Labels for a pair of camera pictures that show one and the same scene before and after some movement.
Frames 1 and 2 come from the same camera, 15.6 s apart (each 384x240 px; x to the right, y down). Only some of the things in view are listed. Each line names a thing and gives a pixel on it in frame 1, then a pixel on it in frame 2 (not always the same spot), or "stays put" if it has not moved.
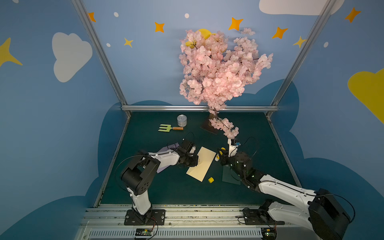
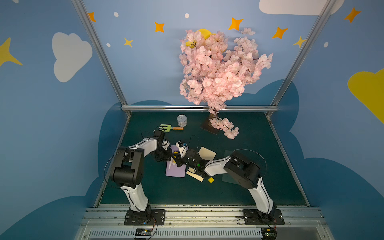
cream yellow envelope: [205, 157] stays put
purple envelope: [160, 169] to [172, 170]
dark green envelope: [229, 176] stays put
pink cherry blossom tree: [215, 70] stays put
